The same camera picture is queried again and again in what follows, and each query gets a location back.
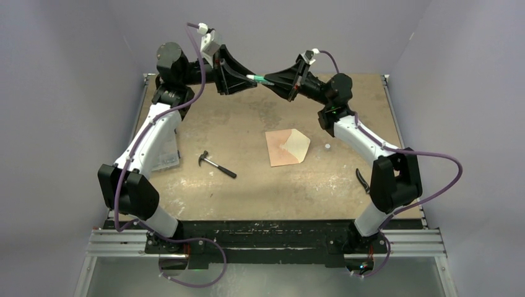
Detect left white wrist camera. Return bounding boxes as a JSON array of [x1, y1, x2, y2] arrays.
[[197, 23, 223, 66]]

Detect green white glue stick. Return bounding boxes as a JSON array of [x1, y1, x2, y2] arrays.
[[246, 74, 274, 86]]

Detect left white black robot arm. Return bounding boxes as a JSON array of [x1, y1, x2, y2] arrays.
[[97, 42, 257, 253]]

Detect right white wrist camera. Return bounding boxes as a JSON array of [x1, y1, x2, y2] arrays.
[[297, 48, 320, 66]]

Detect brown envelope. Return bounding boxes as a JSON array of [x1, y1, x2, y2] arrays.
[[265, 129, 311, 167]]

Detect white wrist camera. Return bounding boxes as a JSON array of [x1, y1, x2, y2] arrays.
[[297, 48, 320, 66], [197, 23, 223, 66]]

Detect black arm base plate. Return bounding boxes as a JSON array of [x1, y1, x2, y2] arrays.
[[145, 219, 387, 270]]

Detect aluminium frame rail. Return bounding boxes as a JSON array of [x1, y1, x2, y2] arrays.
[[86, 230, 447, 259]]

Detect small black hammer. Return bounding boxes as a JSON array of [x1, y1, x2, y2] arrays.
[[198, 150, 237, 179]]

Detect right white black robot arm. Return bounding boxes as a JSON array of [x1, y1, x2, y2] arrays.
[[264, 56, 422, 252]]

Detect clear plastic organizer box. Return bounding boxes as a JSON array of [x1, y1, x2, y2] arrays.
[[152, 131, 181, 171]]

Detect black handled pliers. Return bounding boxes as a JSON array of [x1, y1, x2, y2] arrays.
[[355, 168, 370, 194]]

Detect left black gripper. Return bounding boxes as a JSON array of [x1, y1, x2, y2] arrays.
[[181, 45, 257, 95]]

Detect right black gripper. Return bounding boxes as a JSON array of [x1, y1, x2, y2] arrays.
[[262, 60, 332, 107]]

